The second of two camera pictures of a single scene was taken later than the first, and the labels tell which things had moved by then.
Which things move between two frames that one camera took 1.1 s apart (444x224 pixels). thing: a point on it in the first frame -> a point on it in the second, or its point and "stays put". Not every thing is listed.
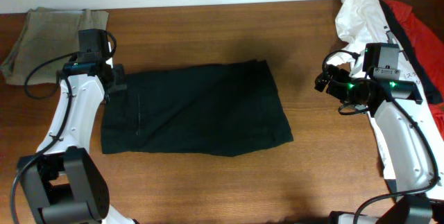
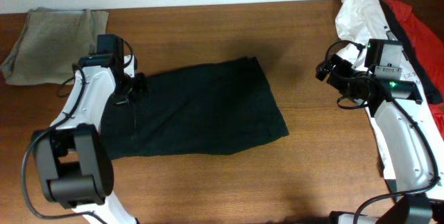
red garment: [429, 42] stays put
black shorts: [212, 110] stays put
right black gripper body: [345, 87] -> [347, 80]
